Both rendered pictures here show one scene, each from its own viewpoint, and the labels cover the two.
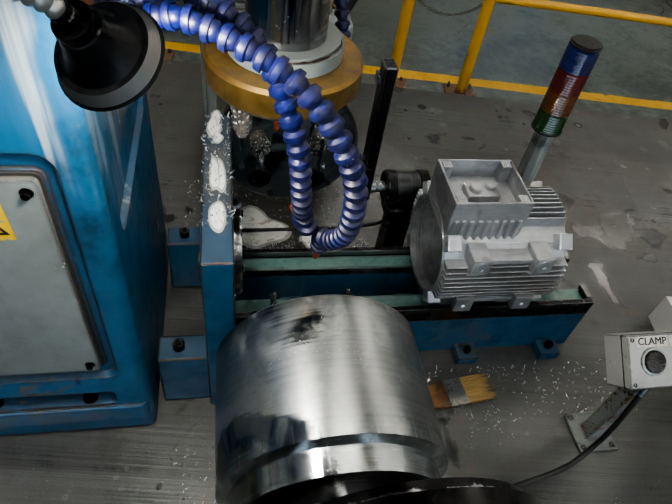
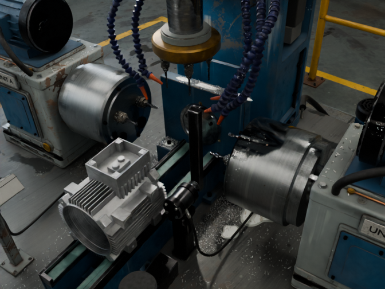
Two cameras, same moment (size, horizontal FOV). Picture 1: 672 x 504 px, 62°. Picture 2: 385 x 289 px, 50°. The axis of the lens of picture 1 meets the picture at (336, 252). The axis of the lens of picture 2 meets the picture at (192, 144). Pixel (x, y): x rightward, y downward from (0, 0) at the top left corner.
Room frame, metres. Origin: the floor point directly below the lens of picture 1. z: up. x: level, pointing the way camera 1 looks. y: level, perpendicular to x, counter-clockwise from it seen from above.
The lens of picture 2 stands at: (1.37, -0.54, 1.79)
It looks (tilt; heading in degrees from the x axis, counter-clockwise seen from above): 39 degrees down; 141
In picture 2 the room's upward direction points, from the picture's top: 2 degrees counter-clockwise
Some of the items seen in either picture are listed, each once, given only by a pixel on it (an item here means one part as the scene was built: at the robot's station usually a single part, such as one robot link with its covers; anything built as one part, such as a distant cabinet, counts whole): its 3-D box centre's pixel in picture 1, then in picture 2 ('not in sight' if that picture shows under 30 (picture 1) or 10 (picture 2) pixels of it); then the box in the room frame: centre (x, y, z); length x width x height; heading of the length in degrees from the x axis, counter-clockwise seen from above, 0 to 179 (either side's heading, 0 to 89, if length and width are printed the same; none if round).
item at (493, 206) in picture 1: (477, 198); (119, 168); (0.67, -0.20, 1.11); 0.12 x 0.11 x 0.07; 106
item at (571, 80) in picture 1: (569, 78); not in sight; (1.03, -0.38, 1.14); 0.06 x 0.06 x 0.04
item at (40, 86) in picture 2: not in sight; (51, 94); (0.02, -0.10, 0.99); 0.35 x 0.31 x 0.37; 16
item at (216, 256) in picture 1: (196, 264); (209, 125); (0.55, 0.21, 0.97); 0.30 x 0.11 x 0.34; 16
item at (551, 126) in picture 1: (550, 118); not in sight; (1.03, -0.38, 1.05); 0.06 x 0.06 x 0.04
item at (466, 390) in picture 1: (439, 395); not in sight; (0.50, -0.22, 0.80); 0.21 x 0.05 x 0.01; 113
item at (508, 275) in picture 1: (482, 241); (114, 204); (0.68, -0.23, 1.01); 0.20 x 0.19 x 0.19; 106
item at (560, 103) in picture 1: (559, 99); not in sight; (1.03, -0.38, 1.10); 0.06 x 0.06 x 0.04
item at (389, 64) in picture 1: (375, 135); (195, 152); (0.76, -0.03, 1.12); 0.04 x 0.03 x 0.26; 106
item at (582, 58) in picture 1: (580, 57); not in sight; (1.03, -0.38, 1.19); 0.06 x 0.06 x 0.04
